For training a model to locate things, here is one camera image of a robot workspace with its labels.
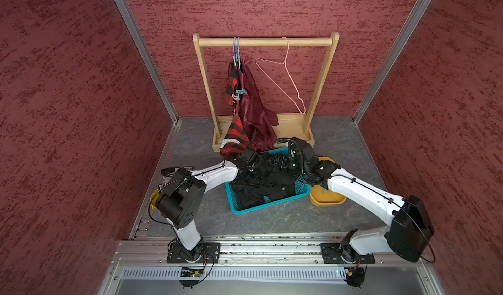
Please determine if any blue wire hanger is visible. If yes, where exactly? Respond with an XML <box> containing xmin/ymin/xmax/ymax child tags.
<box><xmin>233</xmin><ymin>37</ymin><xmax>242</xmax><ymax>72</ymax></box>

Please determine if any maroon satin shirt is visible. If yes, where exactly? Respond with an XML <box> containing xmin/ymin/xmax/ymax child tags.
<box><xmin>239</xmin><ymin>63</ymin><xmax>279</xmax><ymax>152</ymax></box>

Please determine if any wooden clothes rack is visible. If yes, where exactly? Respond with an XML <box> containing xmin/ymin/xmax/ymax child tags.
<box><xmin>193</xmin><ymin>32</ymin><xmax>340</xmax><ymax>153</ymax></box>

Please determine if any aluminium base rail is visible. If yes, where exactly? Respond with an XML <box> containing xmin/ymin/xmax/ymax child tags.
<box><xmin>108</xmin><ymin>233</ymin><xmax>433</xmax><ymax>289</ymax></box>

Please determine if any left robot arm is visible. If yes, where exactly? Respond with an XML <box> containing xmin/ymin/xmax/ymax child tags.
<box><xmin>149</xmin><ymin>148</ymin><xmax>263</xmax><ymax>263</ymax></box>

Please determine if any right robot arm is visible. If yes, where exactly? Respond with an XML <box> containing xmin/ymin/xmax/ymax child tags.
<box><xmin>277</xmin><ymin>137</ymin><xmax>434</xmax><ymax>264</ymax></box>

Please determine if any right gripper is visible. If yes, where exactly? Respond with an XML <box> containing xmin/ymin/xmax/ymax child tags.
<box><xmin>268</xmin><ymin>152</ymin><xmax>309</xmax><ymax>175</ymax></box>

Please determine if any black long-sleeve shirt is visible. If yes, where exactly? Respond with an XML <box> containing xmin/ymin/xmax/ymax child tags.
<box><xmin>229</xmin><ymin>151</ymin><xmax>303</xmax><ymax>211</ymax></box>

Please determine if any pink wire hanger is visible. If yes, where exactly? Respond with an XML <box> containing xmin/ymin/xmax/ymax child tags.
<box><xmin>255</xmin><ymin>36</ymin><xmax>307</xmax><ymax>115</ymax></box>

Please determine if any yellow plastic tray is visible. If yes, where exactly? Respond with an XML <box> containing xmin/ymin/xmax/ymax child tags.
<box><xmin>309</xmin><ymin>156</ymin><xmax>347</xmax><ymax>208</ymax></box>

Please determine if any red black plaid shirt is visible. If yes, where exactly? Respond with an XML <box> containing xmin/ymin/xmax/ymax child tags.
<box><xmin>220</xmin><ymin>63</ymin><xmax>250</xmax><ymax>160</ymax></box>

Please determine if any yellow cup with tools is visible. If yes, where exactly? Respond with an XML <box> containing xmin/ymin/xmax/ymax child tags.
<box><xmin>149</xmin><ymin>186</ymin><xmax>161</xmax><ymax>210</ymax></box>

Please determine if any teal plastic basket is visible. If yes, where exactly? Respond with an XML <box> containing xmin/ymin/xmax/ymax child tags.
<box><xmin>225</xmin><ymin>147</ymin><xmax>311</xmax><ymax>216</ymax></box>

